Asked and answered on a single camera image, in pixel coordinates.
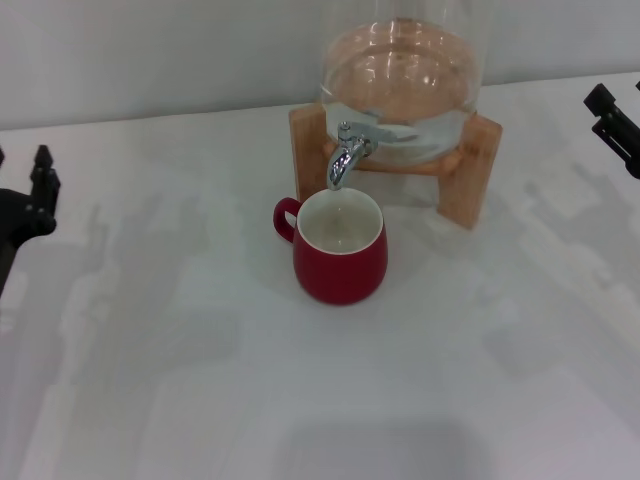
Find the wooden dispenser stand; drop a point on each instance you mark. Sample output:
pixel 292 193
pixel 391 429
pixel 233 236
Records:
pixel 310 160

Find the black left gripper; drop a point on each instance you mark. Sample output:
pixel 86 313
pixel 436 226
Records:
pixel 20 220

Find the chrome dispenser faucet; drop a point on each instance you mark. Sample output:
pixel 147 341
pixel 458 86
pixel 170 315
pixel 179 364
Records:
pixel 341 160

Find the red ceramic cup white inside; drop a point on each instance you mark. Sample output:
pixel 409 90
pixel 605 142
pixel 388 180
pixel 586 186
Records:
pixel 340 275

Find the clear glass water dispenser jar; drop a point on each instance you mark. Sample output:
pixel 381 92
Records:
pixel 400 65

